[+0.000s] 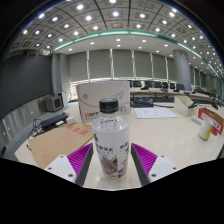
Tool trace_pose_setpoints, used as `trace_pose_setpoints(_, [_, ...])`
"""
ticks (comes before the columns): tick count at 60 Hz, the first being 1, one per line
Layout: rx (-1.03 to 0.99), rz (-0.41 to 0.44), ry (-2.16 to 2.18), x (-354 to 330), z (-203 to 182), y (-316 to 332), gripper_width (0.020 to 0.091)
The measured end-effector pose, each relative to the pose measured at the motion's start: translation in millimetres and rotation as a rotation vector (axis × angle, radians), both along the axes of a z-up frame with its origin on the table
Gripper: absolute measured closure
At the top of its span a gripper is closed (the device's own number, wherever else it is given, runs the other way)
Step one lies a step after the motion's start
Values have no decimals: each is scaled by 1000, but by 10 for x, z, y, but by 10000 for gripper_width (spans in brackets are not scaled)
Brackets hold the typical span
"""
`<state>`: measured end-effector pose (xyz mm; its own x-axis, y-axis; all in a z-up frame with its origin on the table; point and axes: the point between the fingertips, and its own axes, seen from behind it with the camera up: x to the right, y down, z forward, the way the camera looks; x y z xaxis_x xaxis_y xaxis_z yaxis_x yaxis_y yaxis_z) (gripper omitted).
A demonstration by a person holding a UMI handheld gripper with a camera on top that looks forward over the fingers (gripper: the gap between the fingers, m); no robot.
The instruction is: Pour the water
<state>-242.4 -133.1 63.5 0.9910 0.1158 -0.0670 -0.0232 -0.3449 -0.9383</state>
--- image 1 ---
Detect large white printed carton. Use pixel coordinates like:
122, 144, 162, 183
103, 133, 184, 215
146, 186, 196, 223
75, 79, 132, 124

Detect small open white box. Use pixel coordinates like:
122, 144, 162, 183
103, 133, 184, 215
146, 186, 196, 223
173, 95, 200, 117

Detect black power strip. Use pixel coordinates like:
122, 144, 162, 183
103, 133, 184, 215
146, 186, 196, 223
39, 113, 70, 132

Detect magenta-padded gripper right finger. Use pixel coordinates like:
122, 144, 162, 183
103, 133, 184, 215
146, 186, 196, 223
130, 143, 179, 187

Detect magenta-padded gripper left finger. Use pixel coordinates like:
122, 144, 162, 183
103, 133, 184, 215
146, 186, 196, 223
44, 142, 95, 187

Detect round ceiling lights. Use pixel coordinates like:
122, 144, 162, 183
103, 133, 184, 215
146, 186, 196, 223
19, 0, 224, 78

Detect white and yellow mug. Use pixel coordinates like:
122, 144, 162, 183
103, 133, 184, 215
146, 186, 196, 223
198, 117, 214, 141

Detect black desk phone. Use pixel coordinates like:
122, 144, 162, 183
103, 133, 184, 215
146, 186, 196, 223
130, 96, 155, 108

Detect white remote control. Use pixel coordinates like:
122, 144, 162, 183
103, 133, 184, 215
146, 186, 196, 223
190, 115, 205, 126

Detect open red-labelled cardboard box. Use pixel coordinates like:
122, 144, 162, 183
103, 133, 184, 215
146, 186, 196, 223
197, 106, 224, 136

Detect row of black office chairs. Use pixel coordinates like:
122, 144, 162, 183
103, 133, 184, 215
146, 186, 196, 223
128, 79, 208, 93

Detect white paper sheet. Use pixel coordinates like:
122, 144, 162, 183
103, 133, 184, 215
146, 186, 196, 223
134, 106, 178, 120

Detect clear labelled water bottle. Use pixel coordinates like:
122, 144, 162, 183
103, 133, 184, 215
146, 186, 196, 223
91, 97, 131, 179

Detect long curved conference desk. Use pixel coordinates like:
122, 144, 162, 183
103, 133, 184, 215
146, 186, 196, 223
129, 87, 224, 104

